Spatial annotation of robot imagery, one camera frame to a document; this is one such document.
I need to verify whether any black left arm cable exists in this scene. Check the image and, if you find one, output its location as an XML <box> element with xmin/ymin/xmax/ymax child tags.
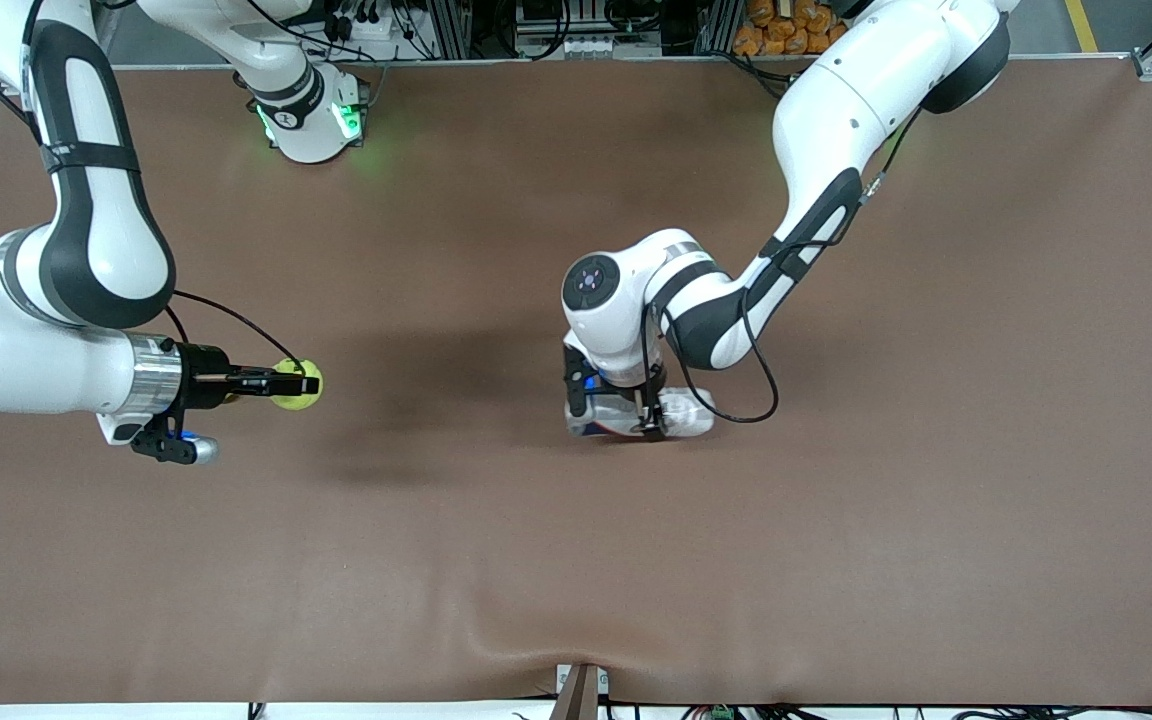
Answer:
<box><xmin>641</xmin><ymin>105</ymin><xmax>922</xmax><ymax>426</ymax></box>

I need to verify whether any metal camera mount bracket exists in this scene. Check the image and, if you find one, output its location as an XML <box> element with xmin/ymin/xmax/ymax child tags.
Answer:
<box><xmin>548</xmin><ymin>662</ymin><xmax>611</xmax><ymax>720</ymax></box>

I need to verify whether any aluminium frame post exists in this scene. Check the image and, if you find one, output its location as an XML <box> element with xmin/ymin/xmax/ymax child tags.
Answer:
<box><xmin>694</xmin><ymin>0</ymin><xmax>739</xmax><ymax>56</ymax></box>
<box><xmin>424</xmin><ymin>0</ymin><xmax>473</xmax><ymax>59</ymax></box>

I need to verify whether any silver Wilson tennis ball can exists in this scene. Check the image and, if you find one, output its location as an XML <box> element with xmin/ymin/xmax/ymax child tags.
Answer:
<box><xmin>566</xmin><ymin>388</ymin><xmax>716</xmax><ymax>440</ymax></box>

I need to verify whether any white power strip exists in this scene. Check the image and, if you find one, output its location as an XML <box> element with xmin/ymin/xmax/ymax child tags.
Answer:
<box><xmin>321</xmin><ymin>0</ymin><xmax>407</xmax><ymax>43</ymax></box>

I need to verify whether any bag of orange items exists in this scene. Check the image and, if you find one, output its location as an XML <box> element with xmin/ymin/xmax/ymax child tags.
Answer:
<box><xmin>733</xmin><ymin>0</ymin><xmax>852</xmax><ymax>57</ymax></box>

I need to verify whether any yellow tennis ball small mark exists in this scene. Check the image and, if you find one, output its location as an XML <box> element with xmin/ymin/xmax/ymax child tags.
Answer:
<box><xmin>269</xmin><ymin>359</ymin><xmax>325</xmax><ymax>412</ymax></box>

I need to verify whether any brown table mat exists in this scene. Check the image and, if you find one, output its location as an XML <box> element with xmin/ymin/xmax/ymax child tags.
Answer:
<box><xmin>0</xmin><ymin>55</ymin><xmax>1152</xmax><ymax>706</ymax></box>

